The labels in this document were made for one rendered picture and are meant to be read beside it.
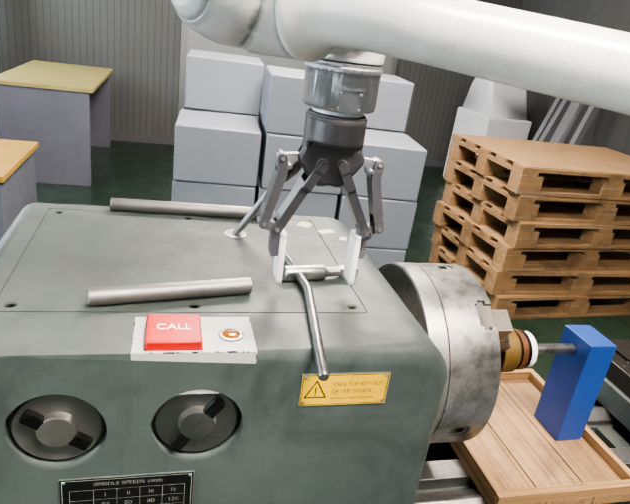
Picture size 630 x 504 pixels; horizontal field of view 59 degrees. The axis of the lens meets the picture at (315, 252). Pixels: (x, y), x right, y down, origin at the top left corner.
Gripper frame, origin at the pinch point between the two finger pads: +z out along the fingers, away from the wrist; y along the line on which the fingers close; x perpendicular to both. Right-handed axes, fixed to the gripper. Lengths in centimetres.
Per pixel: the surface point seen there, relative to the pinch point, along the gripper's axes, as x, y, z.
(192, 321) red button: -9.3, -16.2, 3.4
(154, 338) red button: -12.8, -20.3, 3.4
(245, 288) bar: -1.0, -9.2, 3.3
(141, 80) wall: 613, -51, 60
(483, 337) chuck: 0.1, 28.7, 11.9
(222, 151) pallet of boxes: 218, 7, 38
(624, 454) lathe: 5, 73, 44
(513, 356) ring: 8.0, 41.7, 20.9
